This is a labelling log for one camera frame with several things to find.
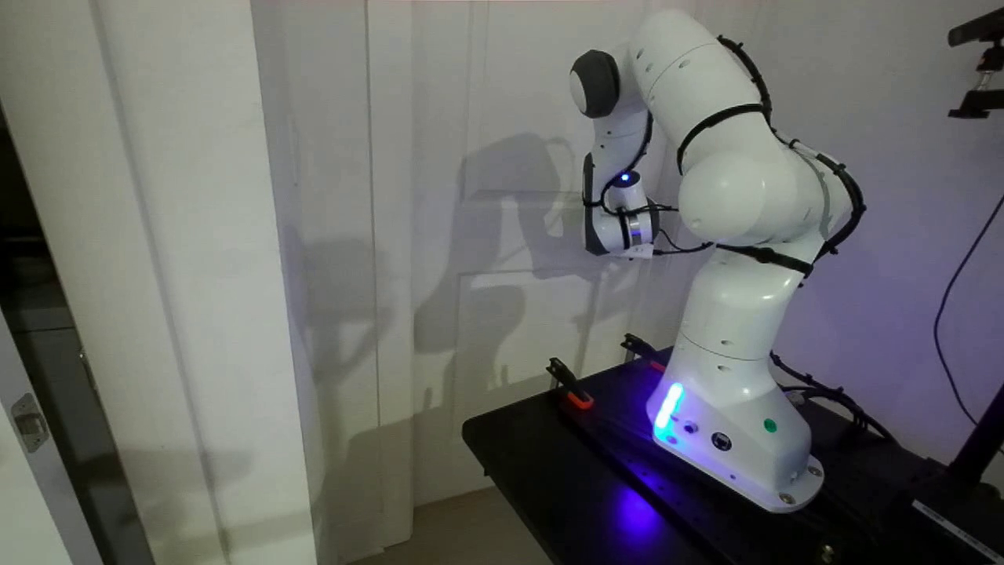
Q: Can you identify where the white door trim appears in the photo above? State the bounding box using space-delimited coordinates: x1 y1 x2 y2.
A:
362 0 477 514

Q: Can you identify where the dark open door edge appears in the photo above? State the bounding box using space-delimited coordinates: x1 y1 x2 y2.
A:
0 105 160 565

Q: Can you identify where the metal door latch plate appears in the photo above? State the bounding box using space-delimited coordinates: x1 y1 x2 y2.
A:
6 390 54 457

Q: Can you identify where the black robot table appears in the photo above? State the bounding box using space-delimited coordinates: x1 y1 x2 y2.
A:
462 348 1004 565

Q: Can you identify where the black clamp with red handle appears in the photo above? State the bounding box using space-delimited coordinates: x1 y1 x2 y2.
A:
543 354 599 414

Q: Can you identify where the white doorway frame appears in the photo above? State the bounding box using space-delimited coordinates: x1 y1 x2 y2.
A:
89 0 323 565

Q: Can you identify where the thin black hanging cable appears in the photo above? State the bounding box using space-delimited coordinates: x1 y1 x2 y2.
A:
929 193 1004 427

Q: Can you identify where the black camera stand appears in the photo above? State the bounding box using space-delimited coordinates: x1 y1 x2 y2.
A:
907 379 1004 546

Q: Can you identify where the black stereo camera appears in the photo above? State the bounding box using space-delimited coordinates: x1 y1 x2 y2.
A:
944 8 1004 123

